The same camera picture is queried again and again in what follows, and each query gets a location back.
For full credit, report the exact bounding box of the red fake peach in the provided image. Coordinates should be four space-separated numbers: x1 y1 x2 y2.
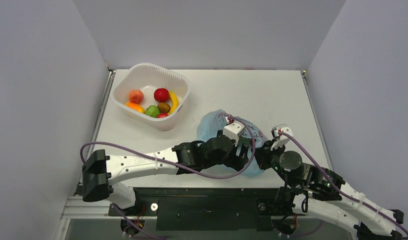
128 89 144 105

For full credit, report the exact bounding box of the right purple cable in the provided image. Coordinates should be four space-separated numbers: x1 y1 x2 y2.
278 129 408 240

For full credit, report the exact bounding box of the small red fake fruit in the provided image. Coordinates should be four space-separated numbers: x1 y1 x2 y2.
157 113 168 118

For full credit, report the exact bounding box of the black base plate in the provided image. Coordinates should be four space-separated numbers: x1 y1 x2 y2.
123 187 297 231

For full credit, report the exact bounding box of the purple cable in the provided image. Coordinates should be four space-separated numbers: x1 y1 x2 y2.
79 115 257 180
278 129 408 240

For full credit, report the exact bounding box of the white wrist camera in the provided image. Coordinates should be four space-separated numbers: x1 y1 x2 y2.
270 124 293 151
222 121 245 146

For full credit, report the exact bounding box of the white plastic basket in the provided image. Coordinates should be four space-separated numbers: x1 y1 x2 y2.
110 63 191 131

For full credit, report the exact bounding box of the yellow fake fruit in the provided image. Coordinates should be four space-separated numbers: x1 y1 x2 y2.
168 91 179 115

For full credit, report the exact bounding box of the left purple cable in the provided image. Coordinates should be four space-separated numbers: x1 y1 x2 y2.
79 115 257 180

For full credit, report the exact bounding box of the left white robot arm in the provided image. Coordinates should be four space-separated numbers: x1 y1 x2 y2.
81 133 250 215

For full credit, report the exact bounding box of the orange yellow fake mango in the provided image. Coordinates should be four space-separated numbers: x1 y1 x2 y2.
125 102 145 114

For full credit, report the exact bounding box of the light blue plastic bag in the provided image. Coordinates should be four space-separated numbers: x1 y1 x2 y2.
197 109 268 178

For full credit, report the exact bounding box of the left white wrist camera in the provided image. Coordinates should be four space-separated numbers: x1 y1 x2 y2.
222 121 245 146

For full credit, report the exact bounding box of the brown fake kiwi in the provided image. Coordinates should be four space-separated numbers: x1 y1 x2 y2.
157 102 171 114

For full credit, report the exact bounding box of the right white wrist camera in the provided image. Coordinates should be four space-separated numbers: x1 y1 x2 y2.
270 124 293 151

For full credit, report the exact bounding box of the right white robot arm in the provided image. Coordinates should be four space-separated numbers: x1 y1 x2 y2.
252 135 408 240

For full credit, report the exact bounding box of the green fake fruit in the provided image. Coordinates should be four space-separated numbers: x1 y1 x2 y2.
145 105 161 118

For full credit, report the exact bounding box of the red fake apple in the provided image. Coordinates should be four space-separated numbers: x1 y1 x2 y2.
153 88 170 103

